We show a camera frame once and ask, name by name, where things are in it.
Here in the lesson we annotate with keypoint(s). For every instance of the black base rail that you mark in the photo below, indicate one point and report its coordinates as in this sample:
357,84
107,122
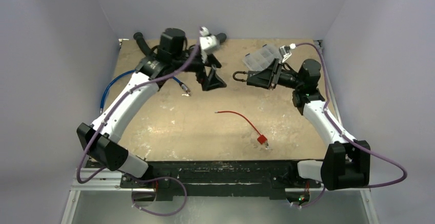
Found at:
245,178

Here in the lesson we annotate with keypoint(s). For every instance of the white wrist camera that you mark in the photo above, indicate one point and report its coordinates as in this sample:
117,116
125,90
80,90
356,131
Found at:
208,42
285,52

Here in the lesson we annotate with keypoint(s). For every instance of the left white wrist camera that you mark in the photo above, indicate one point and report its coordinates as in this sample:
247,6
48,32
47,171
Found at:
208,42

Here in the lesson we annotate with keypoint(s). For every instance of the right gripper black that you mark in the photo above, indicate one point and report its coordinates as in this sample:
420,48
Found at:
275,74

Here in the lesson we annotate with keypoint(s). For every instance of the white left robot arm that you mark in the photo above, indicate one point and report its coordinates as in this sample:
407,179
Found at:
100,139

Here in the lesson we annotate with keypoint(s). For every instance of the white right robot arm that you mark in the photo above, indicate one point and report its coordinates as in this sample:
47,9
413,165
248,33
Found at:
346,163

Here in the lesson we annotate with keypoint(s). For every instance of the black padlock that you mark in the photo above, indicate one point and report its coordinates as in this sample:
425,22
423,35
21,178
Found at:
242,76

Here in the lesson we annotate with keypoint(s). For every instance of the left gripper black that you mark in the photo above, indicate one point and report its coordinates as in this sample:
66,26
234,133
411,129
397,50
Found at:
213,81

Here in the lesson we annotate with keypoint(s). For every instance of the clear plastic organizer box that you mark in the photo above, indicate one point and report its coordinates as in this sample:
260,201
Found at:
265,52

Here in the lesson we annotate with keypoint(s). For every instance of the aluminium frame rail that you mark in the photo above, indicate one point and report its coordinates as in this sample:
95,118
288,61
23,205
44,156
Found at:
105,181

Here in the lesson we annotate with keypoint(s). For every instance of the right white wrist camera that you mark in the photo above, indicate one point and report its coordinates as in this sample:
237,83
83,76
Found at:
285,52

